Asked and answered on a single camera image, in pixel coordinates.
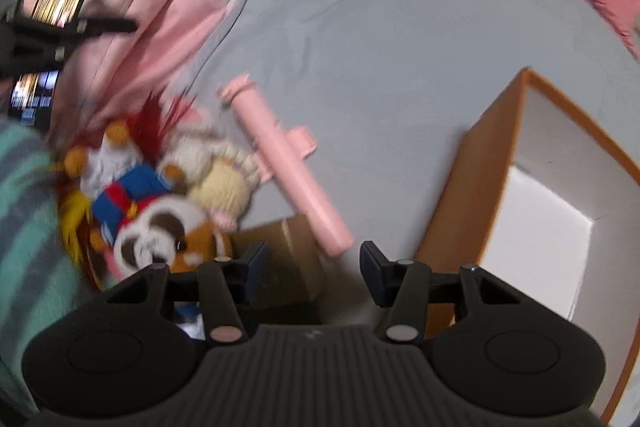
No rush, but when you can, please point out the orange cardboard storage box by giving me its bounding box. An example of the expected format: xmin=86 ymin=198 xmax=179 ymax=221
xmin=416 ymin=68 xmax=639 ymax=426

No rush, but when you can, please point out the gold gift box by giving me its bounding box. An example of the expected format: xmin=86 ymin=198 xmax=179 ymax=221
xmin=230 ymin=215 xmax=326 ymax=310

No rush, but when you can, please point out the teal striped fleece garment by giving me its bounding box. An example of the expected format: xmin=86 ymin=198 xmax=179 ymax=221
xmin=0 ymin=119 xmax=96 ymax=416

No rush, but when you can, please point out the sailor dog plush toy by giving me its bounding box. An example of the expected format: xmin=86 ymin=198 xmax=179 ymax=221
xmin=62 ymin=120 xmax=237 ymax=281

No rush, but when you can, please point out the grey bed sheet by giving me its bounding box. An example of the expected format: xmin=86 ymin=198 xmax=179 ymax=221
xmin=195 ymin=0 xmax=639 ymax=258

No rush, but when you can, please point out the cream crochet bunny doll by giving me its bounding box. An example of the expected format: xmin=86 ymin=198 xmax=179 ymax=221
xmin=158 ymin=107 xmax=262 ymax=232

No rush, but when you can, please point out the pink selfie stick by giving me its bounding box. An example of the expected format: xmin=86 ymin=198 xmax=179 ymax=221
xmin=217 ymin=75 xmax=355 ymax=258

